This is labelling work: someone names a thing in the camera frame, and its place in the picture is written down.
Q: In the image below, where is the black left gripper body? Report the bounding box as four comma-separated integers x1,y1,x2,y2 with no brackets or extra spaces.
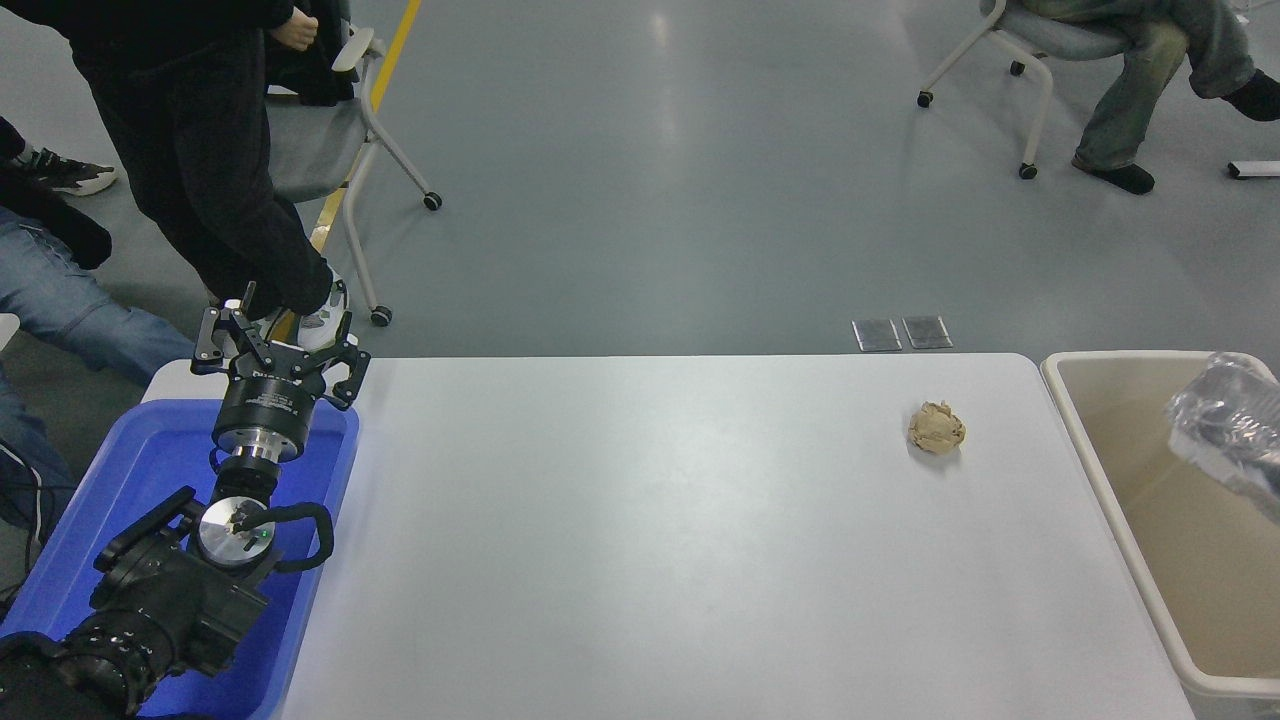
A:
212,362,324,447

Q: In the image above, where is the silver foil tray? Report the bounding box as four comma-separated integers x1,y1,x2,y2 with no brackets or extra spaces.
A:
1164,351,1280,528

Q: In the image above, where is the person's hand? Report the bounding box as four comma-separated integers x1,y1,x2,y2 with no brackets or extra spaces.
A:
268,5,320,52

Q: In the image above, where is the blue plastic tray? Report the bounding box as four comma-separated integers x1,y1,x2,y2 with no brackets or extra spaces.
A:
0,400,360,720

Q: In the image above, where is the person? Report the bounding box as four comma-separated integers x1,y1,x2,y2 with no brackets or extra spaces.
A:
0,118,119,197
0,175,196,536
0,0,349,351
1010,0,1280,196

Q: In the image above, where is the white grey wheeled chair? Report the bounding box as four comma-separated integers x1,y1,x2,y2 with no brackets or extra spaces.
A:
265,28,443,328
917,0,1133,181

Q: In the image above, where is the crumpled tan paper ball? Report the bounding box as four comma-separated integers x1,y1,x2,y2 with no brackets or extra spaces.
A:
908,400,967,456

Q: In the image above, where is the large pale bin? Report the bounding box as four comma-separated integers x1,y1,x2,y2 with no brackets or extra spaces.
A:
1040,350,1280,720

